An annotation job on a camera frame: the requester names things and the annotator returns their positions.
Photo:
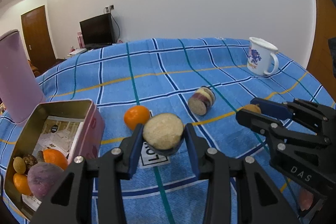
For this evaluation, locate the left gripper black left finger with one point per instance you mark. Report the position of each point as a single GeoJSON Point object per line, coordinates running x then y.
{"type": "Point", "coordinates": [70, 199]}

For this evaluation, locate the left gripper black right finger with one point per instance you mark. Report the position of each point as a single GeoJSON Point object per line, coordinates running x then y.
{"type": "Point", "coordinates": [258, 198]}

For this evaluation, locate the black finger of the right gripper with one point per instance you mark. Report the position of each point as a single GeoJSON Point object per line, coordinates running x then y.
{"type": "Point", "coordinates": [268, 127]}
{"type": "Point", "coordinates": [314, 116]}

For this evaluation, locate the small brown longan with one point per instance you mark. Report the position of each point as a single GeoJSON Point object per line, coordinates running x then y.
{"type": "Point", "coordinates": [19, 165]}
{"type": "Point", "coordinates": [253, 108]}

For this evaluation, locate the purple round fruit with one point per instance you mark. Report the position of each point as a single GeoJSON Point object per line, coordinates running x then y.
{"type": "Point", "coordinates": [42, 177]}

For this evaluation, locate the person right hand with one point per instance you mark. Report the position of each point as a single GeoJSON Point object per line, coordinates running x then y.
{"type": "Point", "coordinates": [305, 199]}

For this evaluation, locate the pink metal tin box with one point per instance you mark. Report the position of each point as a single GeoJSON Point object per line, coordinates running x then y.
{"type": "Point", "coordinates": [87, 144]}

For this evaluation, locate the paper leaflet in tin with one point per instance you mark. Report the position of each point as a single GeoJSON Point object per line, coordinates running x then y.
{"type": "Point", "coordinates": [57, 133]}

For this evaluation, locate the small orange tangerine in tin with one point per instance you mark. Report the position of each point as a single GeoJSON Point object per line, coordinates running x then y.
{"type": "Point", "coordinates": [21, 184]}

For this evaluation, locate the white floral mug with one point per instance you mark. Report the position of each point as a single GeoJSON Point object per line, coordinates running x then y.
{"type": "Point", "coordinates": [262, 59]}

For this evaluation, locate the blue plaid tablecloth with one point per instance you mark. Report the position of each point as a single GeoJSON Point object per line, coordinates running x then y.
{"type": "Point", "coordinates": [162, 74]}

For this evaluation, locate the purple electric kettle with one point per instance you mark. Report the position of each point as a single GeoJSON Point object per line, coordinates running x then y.
{"type": "Point", "coordinates": [19, 89]}

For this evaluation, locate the white tv stand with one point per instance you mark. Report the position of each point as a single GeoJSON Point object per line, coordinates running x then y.
{"type": "Point", "coordinates": [77, 52]}

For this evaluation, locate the brown wooden door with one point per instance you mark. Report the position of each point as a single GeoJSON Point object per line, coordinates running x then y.
{"type": "Point", "coordinates": [37, 38]}

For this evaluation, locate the black television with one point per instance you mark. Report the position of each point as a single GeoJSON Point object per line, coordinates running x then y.
{"type": "Point", "coordinates": [98, 31]}

